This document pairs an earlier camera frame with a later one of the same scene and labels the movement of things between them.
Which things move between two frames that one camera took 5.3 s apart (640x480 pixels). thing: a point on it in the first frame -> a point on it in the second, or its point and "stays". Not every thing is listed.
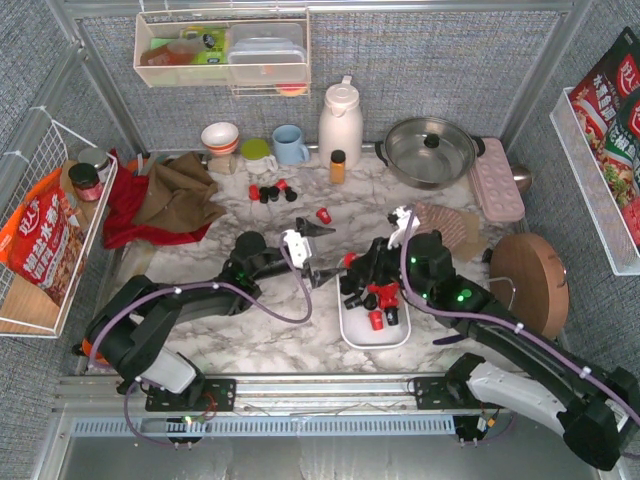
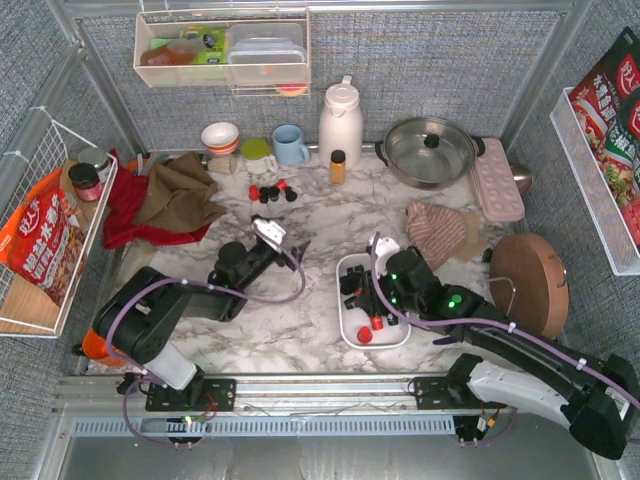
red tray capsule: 348,258 -> 364,334
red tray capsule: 376,320 stays
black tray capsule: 352,302 stays
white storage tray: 355,329 stays
